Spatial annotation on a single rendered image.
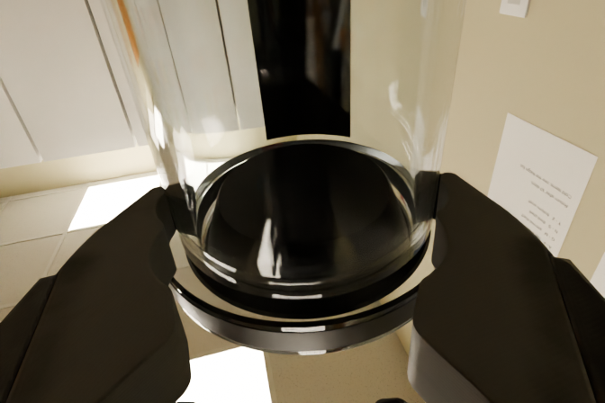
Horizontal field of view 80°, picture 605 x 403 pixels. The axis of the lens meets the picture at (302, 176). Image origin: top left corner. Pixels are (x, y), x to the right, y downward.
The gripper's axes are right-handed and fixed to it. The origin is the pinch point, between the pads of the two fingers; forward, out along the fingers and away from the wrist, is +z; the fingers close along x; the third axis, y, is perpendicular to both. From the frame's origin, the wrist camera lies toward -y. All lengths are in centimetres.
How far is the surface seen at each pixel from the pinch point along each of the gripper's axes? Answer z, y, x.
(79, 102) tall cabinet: 217, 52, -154
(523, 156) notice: 58, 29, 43
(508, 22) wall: 69, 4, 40
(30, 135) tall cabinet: 212, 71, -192
